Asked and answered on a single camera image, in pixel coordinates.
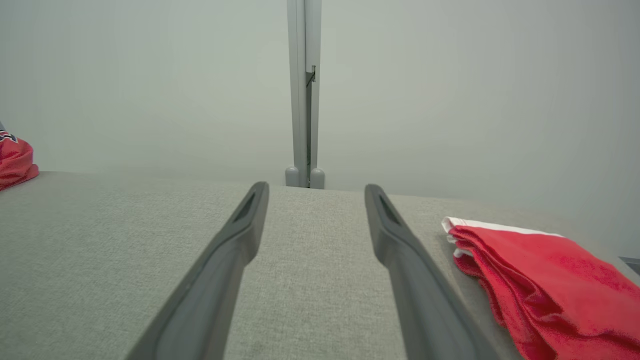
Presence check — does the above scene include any grey partition post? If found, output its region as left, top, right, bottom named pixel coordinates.
left=284, top=0, right=326, bottom=190

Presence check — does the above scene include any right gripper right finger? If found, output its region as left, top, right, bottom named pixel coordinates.
left=363, top=183, right=501, bottom=360

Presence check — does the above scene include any red Bulls jersey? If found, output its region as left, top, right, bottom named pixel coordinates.
left=0, top=120, right=40, bottom=192

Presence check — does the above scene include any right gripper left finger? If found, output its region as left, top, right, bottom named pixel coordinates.
left=125, top=180, right=270, bottom=360

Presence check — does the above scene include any red shorts white trim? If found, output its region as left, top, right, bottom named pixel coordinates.
left=441, top=216, right=640, bottom=360

